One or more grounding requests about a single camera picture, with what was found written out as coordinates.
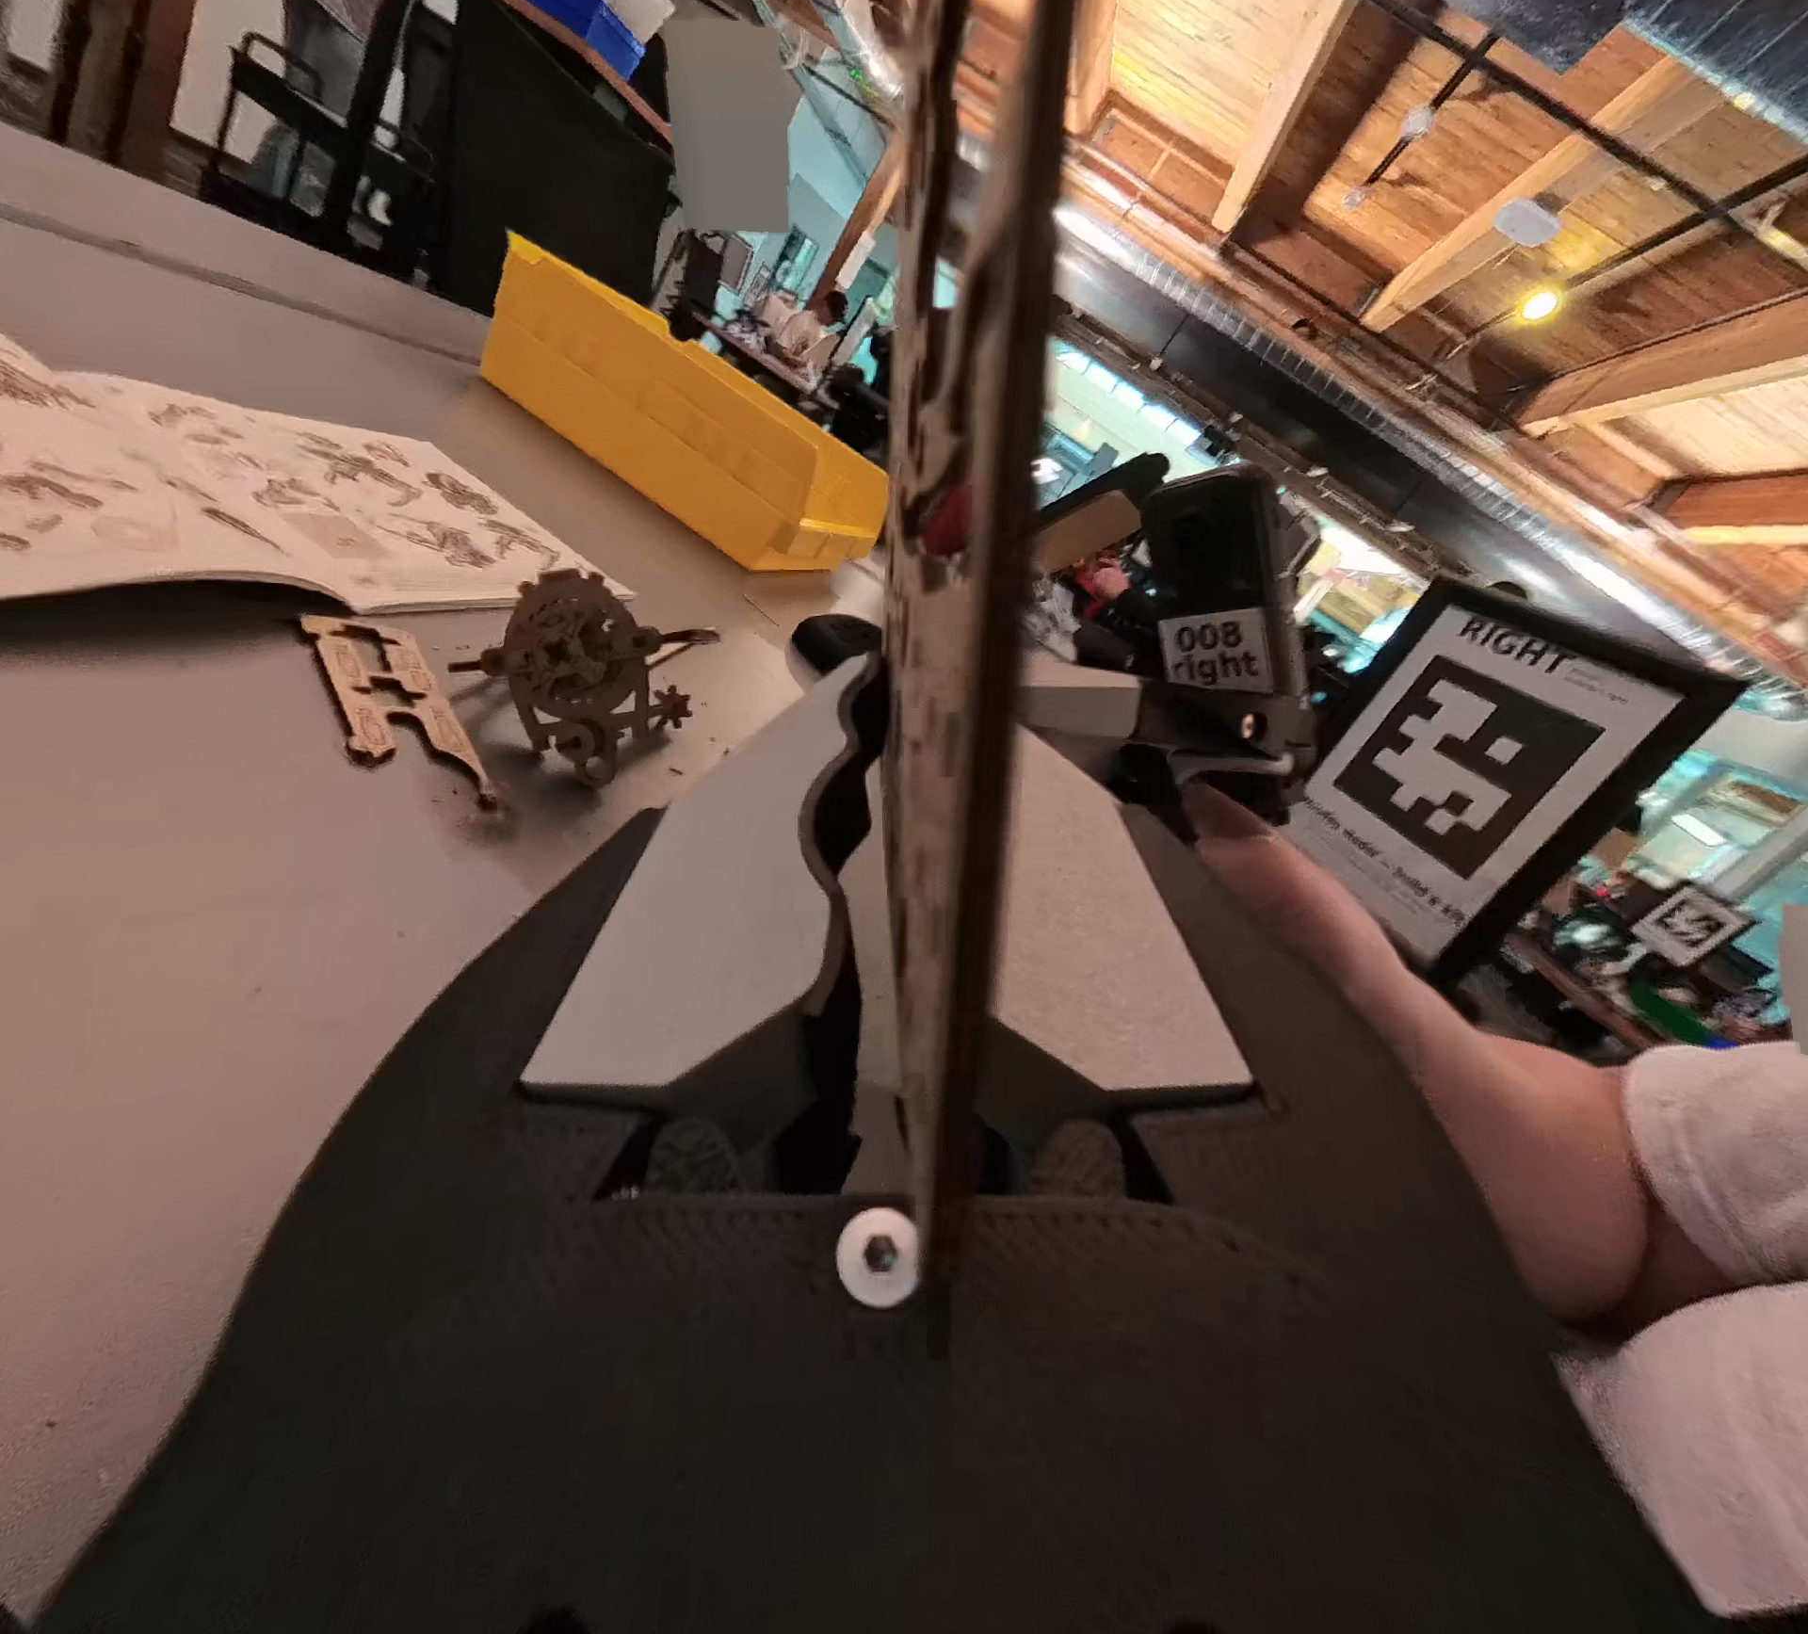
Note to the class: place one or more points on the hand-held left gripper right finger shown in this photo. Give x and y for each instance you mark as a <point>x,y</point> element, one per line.
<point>1116,958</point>

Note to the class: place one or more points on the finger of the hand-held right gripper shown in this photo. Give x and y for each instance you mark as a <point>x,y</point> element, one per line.
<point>1085,693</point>

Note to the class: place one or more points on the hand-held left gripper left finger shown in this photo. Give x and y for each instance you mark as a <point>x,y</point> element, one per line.
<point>707,929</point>

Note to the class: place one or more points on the laser-cut wooden parts sheet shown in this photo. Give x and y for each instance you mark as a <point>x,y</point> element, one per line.
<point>964,528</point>

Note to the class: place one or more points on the person's right forearm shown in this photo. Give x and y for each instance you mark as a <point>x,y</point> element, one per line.
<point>1522,1141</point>

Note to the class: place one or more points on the wooden gear model assembly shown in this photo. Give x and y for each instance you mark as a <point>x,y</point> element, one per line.
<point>576,673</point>

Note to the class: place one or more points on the person's right hand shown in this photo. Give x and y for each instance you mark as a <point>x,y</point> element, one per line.
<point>1286,870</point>

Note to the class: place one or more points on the black framed panel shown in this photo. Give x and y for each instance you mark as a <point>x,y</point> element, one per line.
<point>1093,526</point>

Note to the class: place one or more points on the dark red cylinder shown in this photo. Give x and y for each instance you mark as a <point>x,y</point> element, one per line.
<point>942,522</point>

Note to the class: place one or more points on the black textured oblong pad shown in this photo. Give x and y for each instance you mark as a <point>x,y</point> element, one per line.
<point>836,644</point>

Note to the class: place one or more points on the flat slotted wooden part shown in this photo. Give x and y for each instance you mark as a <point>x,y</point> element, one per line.
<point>392,684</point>

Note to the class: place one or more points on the round ceiling lamp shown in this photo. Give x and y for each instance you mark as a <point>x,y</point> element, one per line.
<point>1539,304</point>

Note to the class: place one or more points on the white ceiling device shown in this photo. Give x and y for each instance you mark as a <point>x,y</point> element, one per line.
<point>1522,218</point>

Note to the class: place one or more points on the yellow plastic bin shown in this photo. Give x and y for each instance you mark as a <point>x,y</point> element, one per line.
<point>666,417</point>

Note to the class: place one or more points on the small black-and-white marker tag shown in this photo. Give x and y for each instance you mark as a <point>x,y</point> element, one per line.
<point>1690,923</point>

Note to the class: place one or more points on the illustrated instruction booklet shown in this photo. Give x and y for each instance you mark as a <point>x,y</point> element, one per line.
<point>255,492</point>

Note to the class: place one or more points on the black cabinet with wooden top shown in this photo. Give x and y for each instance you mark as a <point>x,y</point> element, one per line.
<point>552,164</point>

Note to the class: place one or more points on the blue plastic bin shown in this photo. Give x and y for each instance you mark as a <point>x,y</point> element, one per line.
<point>565,1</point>

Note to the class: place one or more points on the black metal cart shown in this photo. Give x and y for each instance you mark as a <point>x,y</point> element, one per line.
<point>283,139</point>

